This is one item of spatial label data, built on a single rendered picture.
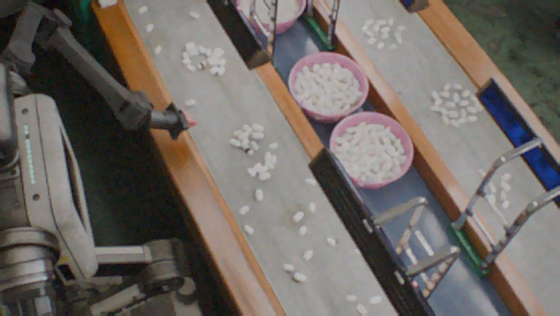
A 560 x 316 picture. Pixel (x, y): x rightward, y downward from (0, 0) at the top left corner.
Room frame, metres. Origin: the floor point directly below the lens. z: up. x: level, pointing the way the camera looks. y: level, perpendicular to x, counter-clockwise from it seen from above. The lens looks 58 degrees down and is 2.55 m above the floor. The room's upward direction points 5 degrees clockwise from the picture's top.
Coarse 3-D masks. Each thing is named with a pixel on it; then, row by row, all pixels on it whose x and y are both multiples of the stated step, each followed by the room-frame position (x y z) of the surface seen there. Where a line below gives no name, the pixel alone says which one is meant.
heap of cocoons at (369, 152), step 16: (352, 128) 1.26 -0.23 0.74; (368, 128) 1.27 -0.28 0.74; (336, 144) 1.20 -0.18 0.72; (352, 144) 1.20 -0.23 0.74; (368, 144) 1.20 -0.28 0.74; (384, 144) 1.21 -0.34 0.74; (400, 144) 1.22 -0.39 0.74; (352, 160) 1.14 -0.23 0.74; (368, 160) 1.14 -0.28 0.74; (384, 160) 1.15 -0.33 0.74; (400, 160) 1.16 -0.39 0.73; (368, 176) 1.09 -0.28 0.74; (384, 176) 1.10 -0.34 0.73
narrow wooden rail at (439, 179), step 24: (336, 24) 1.69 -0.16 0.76; (336, 48) 1.63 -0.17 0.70; (360, 48) 1.59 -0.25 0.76; (384, 96) 1.39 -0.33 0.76; (384, 120) 1.35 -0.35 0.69; (408, 120) 1.30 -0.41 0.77; (432, 168) 1.12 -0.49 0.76; (432, 192) 1.09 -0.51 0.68; (456, 192) 1.04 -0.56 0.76; (456, 216) 0.98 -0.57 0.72; (480, 216) 0.96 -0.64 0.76; (480, 240) 0.88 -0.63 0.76; (504, 264) 0.81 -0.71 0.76; (504, 288) 0.74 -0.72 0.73; (528, 288) 0.73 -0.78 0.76; (528, 312) 0.66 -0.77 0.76
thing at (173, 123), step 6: (168, 108) 1.17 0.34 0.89; (174, 108) 1.16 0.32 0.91; (168, 114) 1.12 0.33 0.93; (174, 114) 1.13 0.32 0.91; (168, 120) 1.10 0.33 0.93; (174, 120) 1.11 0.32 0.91; (180, 120) 1.12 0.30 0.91; (162, 126) 1.08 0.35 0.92; (168, 126) 1.09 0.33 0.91; (174, 126) 1.10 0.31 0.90; (180, 126) 1.10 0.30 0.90; (186, 126) 1.10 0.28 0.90; (168, 132) 1.10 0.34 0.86; (174, 132) 1.09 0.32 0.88; (180, 132) 1.09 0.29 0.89; (174, 138) 1.08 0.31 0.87
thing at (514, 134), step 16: (480, 96) 1.20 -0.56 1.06; (496, 96) 1.18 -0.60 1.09; (496, 112) 1.14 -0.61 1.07; (512, 112) 1.12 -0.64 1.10; (512, 128) 1.08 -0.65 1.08; (528, 128) 1.07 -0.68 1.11; (512, 144) 1.05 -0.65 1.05; (528, 160) 0.99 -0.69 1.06; (544, 160) 0.98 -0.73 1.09; (544, 176) 0.94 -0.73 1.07
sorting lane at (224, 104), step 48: (144, 0) 1.76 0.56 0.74; (192, 0) 1.78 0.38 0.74; (192, 96) 1.33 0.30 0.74; (240, 96) 1.35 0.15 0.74; (240, 144) 1.16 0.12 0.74; (288, 144) 1.18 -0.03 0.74; (240, 192) 0.99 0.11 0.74; (288, 192) 1.00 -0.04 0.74; (288, 240) 0.84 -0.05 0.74; (336, 240) 0.86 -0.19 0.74; (288, 288) 0.69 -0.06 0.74; (336, 288) 0.71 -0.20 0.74
